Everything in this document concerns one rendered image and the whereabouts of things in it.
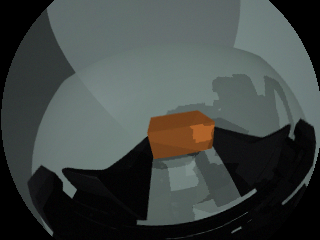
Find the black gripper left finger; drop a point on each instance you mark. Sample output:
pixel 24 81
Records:
pixel 127 182

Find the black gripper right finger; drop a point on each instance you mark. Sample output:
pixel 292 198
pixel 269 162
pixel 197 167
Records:
pixel 245 156

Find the orange block with black square face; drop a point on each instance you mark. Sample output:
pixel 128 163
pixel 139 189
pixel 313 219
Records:
pixel 180 134

